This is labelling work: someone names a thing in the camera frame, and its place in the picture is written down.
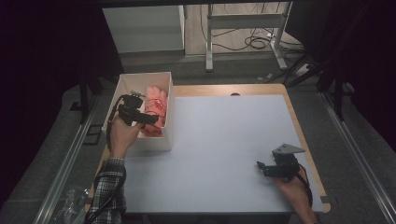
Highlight clear plastic bag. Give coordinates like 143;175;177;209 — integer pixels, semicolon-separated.
50;185;92;224

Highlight white metal desk frame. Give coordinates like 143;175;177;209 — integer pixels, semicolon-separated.
205;2;293;73

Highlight black floor bracket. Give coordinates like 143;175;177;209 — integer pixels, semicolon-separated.
83;124;104;146

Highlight pink glove with grey palm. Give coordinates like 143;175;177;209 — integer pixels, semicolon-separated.
139;124;164;138

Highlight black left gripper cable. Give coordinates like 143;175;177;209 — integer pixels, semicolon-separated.
83;94;127;224

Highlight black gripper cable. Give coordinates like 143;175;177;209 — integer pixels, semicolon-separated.
83;94;127;224
297;165;314;207

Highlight light blue mat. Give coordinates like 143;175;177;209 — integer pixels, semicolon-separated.
122;94;325;215

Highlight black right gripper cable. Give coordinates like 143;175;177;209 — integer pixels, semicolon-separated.
297;165;314;207

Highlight person's right hand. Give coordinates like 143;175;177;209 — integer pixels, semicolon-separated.
274;167;319;224

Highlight silver metal rail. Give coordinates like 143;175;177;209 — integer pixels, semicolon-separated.
319;91;396;224
33;98;101;224

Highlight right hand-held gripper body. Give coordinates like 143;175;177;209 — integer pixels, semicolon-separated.
271;143;306;180

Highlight pink glove with red string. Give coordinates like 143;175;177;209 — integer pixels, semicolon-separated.
143;85;169;129

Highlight white cardboard box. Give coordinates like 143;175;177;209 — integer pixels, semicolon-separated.
101;72;175;153

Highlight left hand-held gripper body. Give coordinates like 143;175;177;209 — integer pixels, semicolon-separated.
118;91;146;126

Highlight white cabinet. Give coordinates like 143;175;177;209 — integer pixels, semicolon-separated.
102;5;186;54

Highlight black floor cables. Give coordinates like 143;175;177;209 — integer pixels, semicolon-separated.
213;27;305;53

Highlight white power strip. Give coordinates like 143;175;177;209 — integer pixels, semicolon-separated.
294;63;311;77

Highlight black metal stand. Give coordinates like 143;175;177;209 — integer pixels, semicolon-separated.
317;52;347;121
78;70;105;125

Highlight person's left hand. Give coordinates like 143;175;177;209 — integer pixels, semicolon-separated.
108;115;146;160

